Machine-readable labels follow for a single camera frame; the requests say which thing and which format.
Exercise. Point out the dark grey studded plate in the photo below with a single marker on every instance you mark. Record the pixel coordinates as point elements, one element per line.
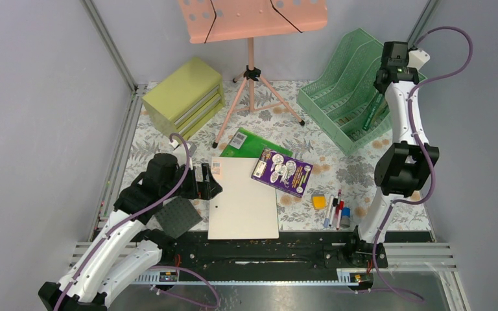
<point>178,217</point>

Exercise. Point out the blue white marker pen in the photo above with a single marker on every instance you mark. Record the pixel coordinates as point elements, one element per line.
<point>330,206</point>

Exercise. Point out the floral tablecloth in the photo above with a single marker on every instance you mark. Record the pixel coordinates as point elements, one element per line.
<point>332,170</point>

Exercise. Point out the yellow eraser block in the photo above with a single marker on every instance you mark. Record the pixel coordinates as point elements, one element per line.
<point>319,201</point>

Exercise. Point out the purple puzzle book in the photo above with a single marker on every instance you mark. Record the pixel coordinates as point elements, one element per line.
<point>282,172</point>

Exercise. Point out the yellow-green drawer cabinet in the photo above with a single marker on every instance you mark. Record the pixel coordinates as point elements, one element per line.
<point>186,100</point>

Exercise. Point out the green transparent folder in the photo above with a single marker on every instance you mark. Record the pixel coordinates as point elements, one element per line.
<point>246,144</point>

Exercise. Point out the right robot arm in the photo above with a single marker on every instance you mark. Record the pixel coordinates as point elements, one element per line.
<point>405,166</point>

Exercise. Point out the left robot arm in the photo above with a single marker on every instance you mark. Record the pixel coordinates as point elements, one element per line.
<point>126,247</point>

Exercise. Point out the pink music stand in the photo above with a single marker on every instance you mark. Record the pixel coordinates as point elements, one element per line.
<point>211,21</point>

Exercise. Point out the red marker pen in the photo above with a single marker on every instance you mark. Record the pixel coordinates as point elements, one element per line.
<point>340,205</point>

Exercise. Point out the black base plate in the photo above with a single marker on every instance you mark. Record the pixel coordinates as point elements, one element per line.
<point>293,256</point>

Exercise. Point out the black pen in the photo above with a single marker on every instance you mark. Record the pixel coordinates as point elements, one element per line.
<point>333,210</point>

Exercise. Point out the green puzzle book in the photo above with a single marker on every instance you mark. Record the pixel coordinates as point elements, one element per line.
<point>375,109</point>

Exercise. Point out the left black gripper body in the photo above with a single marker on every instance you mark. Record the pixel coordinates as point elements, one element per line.
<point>192,189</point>

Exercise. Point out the green file organizer rack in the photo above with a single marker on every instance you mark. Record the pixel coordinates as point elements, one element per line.
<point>340,100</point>

